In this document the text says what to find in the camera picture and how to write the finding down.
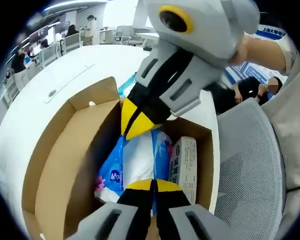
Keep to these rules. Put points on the person's right hand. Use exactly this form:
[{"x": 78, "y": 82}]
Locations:
[{"x": 240, "y": 53}]

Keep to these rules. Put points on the grey mesh office chair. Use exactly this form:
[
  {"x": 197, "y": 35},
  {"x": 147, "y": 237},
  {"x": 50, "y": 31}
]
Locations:
[{"x": 250, "y": 175}]

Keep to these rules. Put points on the white mesh background chair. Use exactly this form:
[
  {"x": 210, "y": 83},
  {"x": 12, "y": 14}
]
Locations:
[
  {"x": 48, "y": 55},
  {"x": 72, "y": 42}
]

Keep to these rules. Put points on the blue wall poster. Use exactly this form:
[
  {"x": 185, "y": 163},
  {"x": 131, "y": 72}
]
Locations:
[{"x": 252, "y": 71}]

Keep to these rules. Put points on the blue white tissue packet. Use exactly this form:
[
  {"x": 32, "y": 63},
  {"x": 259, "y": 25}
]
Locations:
[{"x": 137, "y": 160}]

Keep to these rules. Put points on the blue wet wipes packet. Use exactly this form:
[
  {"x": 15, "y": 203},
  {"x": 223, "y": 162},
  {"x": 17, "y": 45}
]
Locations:
[{"x": 127, "y": 83}]

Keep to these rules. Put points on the brown cardboard shoe box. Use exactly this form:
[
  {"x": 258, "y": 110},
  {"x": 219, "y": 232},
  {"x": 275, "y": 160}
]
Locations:
[{"x": 65, "y": 162}]

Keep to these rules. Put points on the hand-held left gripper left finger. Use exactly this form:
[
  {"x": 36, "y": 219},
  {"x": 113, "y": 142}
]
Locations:
[{"x": 132, "y": 212}]

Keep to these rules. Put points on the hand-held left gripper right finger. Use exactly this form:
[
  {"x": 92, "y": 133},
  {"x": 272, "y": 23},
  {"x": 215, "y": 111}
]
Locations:
[{"x": 180, "y": 217}]

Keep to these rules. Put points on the white medicine carton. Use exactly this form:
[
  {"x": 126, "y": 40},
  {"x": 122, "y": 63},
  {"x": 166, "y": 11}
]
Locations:
[{"x": 185, "y": 165}]

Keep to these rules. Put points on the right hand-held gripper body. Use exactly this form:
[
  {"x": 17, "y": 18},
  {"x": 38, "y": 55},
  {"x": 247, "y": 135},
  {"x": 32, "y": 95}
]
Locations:
[{"x": 205, "y": 27}]

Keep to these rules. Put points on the person in white shirt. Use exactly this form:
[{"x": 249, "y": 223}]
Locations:
[{"x": 295, "y": 125}]

